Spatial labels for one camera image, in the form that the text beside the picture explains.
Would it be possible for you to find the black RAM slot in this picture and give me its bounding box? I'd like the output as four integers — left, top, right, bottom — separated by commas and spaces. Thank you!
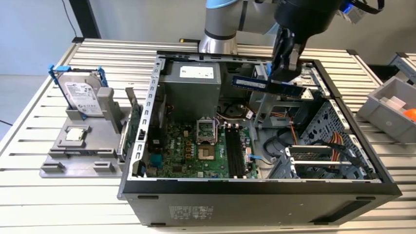
237, 124, 247, 178
225, 124, 235, 178
233, 124, 243, 178
229, 124, 239, 178

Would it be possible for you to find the grey power supply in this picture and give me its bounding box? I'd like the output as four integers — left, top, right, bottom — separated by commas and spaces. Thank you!
159, 60, 224, 120

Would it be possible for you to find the metal socket cover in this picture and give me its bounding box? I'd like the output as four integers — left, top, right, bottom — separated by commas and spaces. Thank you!
196, 118, 219, 144

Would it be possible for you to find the silver CPU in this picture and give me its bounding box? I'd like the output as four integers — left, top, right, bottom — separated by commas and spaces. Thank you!
64, 128, 85, 142

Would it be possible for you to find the CPU socket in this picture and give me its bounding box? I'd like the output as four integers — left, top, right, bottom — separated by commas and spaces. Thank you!
197, 145, 217, 160

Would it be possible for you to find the white yellow wire bundle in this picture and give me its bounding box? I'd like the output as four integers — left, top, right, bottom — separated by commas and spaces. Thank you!
215, 107, 256, 122

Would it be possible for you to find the large grey plastic bin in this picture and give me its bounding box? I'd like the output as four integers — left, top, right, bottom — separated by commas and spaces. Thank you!
356, 77, 416, 145

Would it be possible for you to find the hard disk in blue carrier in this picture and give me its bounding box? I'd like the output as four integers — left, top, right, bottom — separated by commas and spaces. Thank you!
48, 64, 108, 121

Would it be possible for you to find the white block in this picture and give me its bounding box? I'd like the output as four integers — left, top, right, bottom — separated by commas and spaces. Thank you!
380, 96, 407, 110

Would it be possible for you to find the orange red wire bundle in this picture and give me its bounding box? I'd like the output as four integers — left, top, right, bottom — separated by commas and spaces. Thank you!
272, 109, 299, 146

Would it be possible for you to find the black upright post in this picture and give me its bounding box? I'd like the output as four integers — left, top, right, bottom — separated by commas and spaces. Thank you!
69, 0, 103, 44

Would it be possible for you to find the grey metal drive cage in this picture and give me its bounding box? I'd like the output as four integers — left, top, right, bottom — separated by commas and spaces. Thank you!
249, 60, 329, 127

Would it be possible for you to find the black looped camera cable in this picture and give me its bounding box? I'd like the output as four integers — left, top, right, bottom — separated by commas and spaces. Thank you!
349, 0, 387, 15

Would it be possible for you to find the green graphics card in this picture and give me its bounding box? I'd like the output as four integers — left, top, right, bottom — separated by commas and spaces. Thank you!
119, 87, 144, 164

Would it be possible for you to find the green motherboard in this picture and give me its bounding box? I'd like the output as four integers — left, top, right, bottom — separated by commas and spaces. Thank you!
143, 119, 260, 178

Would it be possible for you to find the flat red yellow wire bundle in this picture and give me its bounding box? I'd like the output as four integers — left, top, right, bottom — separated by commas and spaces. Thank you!
325, 132, 347, 170

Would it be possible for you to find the black open PC case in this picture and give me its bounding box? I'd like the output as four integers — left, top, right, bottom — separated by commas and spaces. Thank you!
116, 50, 403, 227

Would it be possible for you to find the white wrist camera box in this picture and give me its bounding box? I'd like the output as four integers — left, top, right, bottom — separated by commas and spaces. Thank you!
337, 3, 367, 24

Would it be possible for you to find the metal disk bay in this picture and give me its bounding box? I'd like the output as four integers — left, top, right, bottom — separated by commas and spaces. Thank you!
269, 143, 368, 180

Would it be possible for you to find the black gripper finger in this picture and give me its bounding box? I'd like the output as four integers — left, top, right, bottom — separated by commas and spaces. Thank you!
288, 39, 309, 74
268, 25, 303, 85

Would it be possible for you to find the thick black cable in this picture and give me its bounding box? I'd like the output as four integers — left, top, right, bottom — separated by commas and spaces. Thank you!
261, 134, 288, 163

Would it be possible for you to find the grey parts rack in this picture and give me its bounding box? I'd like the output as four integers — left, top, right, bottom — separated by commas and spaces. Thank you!
37, 88, 131, 180

